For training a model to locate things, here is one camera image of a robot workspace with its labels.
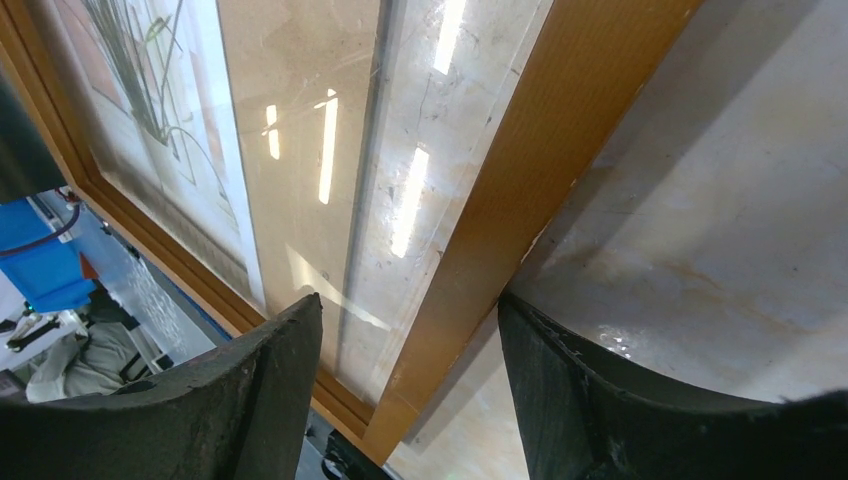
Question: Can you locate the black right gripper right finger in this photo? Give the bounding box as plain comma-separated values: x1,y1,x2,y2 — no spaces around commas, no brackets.
497,294,847,479

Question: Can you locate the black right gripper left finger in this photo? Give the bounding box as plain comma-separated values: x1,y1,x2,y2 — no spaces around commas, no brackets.
1,294,323,479

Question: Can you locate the plant window photo print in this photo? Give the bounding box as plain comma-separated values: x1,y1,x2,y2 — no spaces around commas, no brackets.
26,1,385,333

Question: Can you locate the wooden picture frame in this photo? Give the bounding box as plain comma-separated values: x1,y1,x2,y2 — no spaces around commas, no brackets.
1,1,699,463

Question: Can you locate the blue plastic bin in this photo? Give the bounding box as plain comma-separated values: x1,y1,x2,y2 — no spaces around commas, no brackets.
1,199,96,313

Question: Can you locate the aluminium front rail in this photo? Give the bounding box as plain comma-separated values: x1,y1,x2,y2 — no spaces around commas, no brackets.
70,203,232,365

